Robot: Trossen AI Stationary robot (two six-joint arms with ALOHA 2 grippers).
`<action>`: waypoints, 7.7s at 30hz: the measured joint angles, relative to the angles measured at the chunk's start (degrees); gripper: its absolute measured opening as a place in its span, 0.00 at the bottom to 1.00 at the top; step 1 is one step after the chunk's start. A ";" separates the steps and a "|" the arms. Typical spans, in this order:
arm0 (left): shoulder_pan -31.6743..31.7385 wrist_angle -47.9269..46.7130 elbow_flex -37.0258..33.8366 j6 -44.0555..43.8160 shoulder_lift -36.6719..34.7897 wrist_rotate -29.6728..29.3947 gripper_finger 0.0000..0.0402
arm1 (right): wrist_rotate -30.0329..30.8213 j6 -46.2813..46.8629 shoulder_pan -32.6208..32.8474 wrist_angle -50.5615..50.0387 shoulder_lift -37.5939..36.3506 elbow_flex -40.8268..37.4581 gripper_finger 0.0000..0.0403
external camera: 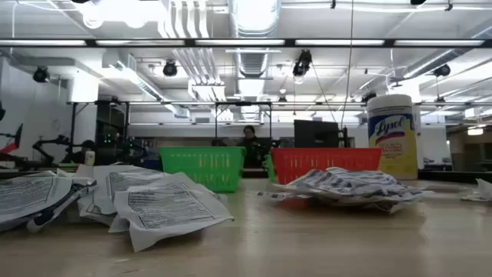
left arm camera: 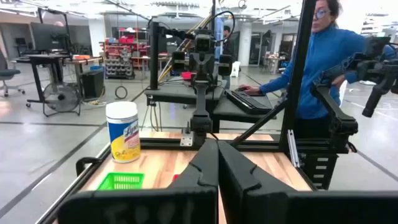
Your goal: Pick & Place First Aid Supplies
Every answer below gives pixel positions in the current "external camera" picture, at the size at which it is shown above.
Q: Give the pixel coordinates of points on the green plastic mesh basket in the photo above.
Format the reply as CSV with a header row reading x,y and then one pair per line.
x,y
270,167
203,167

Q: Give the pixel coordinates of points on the black background robot arm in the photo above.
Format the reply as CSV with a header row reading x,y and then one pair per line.
x,y
50,148

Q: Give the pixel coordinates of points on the person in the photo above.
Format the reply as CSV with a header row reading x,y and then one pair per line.
x,y
82,154
251,148

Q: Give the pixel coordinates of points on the black computer monitor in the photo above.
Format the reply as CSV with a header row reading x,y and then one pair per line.
x,y
317,134

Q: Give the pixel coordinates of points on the red plastic mesh basket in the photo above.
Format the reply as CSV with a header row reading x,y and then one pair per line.
x,y
326,159

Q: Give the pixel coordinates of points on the black ceiling spotlight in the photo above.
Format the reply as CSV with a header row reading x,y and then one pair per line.
x,y
40,74
170,68
369,96
442,70

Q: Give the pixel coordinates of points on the black overhead light bar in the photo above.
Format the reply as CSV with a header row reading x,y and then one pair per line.
x,y
290,42

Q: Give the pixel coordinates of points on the dark equipment rack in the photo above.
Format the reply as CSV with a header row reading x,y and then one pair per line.
x,y
109,127

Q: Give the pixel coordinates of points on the Lysol wipes canister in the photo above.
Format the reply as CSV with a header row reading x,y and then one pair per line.
x,y
392,146

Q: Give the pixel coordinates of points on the small white bottle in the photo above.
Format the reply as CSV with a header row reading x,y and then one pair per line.
x,y
89,157

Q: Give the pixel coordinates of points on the glowing ceiling lamp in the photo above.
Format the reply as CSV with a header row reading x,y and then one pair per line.
x,y
475,131

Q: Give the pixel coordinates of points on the black red background device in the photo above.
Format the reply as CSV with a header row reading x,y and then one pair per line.
x,y
13,142

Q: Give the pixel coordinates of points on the white packet at right edge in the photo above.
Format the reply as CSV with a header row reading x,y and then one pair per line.
x,y
485,188

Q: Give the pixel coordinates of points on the black background rig frame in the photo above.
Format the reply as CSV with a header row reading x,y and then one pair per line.
x,y
243,103

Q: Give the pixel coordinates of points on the black overhead camera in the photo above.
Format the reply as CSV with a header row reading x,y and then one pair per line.
x,y
303,63

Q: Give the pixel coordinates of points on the round silver air duct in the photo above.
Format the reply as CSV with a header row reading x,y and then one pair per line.
x,y
253,23

